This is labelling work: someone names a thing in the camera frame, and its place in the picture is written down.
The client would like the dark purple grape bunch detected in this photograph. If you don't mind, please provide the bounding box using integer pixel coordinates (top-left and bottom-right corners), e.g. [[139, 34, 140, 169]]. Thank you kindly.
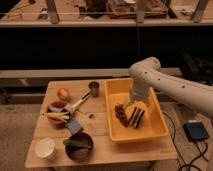
[[115, 104, 128, 127]]

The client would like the green cucumber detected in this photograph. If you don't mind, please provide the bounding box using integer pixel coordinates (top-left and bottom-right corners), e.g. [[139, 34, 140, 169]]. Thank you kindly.
[[63, 139, 92, 149]]

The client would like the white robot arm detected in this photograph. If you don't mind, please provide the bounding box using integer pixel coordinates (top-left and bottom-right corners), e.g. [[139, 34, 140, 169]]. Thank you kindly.
[[123, 57, 213, 119]]

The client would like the dark purple bowl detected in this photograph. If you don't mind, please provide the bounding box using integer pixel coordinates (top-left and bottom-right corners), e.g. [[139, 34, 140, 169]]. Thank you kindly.
[[63, 132, 94, 162]]

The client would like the white paper cup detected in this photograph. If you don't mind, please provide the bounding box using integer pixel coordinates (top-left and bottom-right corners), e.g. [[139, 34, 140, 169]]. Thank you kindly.
[[35, 138, 56, 160]]

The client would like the yellow plastic bin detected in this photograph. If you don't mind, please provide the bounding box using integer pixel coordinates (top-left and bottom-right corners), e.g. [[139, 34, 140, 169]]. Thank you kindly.
[[105, 78, 168, 143]]

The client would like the red green apple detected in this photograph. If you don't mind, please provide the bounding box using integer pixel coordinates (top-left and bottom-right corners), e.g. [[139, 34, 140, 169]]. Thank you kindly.
[[57, 88, 70, 101]]

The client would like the white handled spatula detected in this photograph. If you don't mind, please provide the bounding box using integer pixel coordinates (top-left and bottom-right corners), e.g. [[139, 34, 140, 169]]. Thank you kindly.
[[65, 92, 91, 114]]

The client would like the black floor cable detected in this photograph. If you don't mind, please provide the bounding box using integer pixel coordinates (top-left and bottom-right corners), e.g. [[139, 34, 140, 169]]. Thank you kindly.
[[162, 111, 209, 171]]

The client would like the small metal cup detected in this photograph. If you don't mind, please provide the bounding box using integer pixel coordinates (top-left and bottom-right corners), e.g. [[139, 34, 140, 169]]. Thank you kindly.
[[88, 81, 100, 97]]

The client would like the yellow banana toy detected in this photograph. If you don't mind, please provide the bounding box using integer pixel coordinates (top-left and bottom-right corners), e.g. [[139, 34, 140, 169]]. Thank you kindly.
[[45, 112, 69, 121]]

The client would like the black box on floor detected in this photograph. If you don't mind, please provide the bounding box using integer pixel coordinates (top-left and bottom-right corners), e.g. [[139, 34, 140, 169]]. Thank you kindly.
[[183, 122, 209, 142]]

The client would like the wooden table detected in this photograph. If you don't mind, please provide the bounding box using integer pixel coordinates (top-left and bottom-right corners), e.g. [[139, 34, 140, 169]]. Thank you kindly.
[[25, 78, 177, 168]]

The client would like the striped dark block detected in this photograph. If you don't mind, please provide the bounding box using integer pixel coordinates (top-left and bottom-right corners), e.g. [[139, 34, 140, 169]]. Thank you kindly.
[[128, 107, 145, 129]]

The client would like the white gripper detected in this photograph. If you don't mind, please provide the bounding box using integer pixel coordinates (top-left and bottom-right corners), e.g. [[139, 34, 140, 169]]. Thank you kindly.
[[123, 95, 143, 108]]

